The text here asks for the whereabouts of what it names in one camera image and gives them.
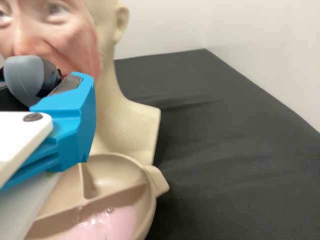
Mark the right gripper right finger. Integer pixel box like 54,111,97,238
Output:
0,71,97,193

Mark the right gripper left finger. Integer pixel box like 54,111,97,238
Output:
0,85,30,113

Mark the grey handled spoon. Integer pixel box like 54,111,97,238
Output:
0,55,63,106

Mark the dummy head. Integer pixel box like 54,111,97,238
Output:
0,0,161,169

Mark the beige divided bowl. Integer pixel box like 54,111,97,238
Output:
26,152,171,240

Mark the pink food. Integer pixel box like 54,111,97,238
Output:
72,206,139,240

